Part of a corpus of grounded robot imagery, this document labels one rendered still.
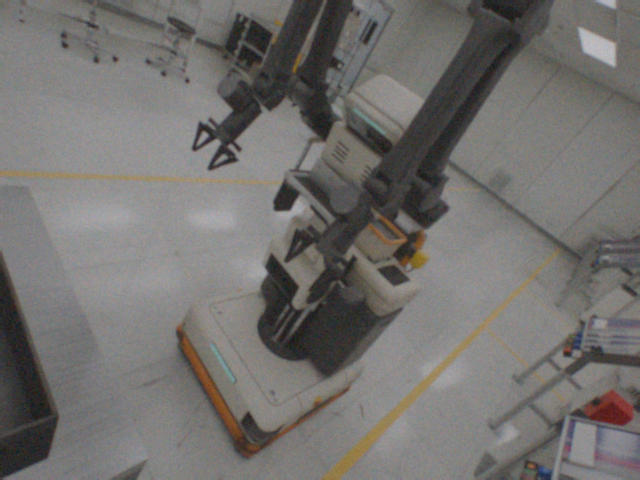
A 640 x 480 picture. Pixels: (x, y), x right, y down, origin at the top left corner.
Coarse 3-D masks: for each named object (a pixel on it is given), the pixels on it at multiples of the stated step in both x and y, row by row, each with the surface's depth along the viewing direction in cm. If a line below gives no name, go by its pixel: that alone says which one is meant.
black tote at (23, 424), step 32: (0, 256) 58; (0, 288) 59; (0, 320) 60; (0, 352) 57; (32, 352) 50; (0, 384) 54; (32, 384) 51; (0, 416) 51; (32, 416) 52; (0, 448) 42; (32, 448) 47
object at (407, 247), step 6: (390, 216) 159; (396, 216) 159; (390, 222) 158; (396, 228) 157; (408, 234) 155; (414, 234) 154; (426, 234) 152; (408, 240) 154; (414, 240) 153; (402, 246) 154; (408, 246) 151; (396, 252) 155; (402, 252) 154; (408, 252) 146; (414, 252) 145; (396, 258) 154
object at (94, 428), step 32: (0, 192) 82; (0, 224) 76; (32, 224) 79; (32, 256) 73; (32, 288) 68; (64, 288) 72; (32, 320) 64; (64, 320) 67; (64, 352) 62; (96, 352) 65; (64, 384) 59; (96, 384) 61; (64, 416) 56; (96, 416) 58; (128, 416) 60; (64, 448) 53; (96, 448) 54; (128, 448) 56
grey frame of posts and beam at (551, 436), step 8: (544, 432) 151; (552, 432) 146; (560, 432) 146; (536, 440) 150; (544, 440) 148; (552, 440) 146; (520, 448) 157; (528, 448) 152; (536, 448) 151; (544, 448) 148; (512, 456) 156; (520, 456) 154; (528, 456) 152; (496, 464) 164; (504, 464) 159; (512, 464) 157; (520, 464) 155; (488, 472) 163; (496, 472) 161; (504, 472) 159
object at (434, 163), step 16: (496, 0) 59; (512, 0) 57; (528, 0) 56; (512, 16) 59; (512, 48) 65; (496, 64) 67; (480, 80) 69; (496, 80) 70; (480, 96) 71; (464, 112) 72; (448, 128) 75; (464, 128) 76; (448, 144) 76; (432, 160) 79; (432, 176) 80; (448, 176) 81; (432, 192) 81
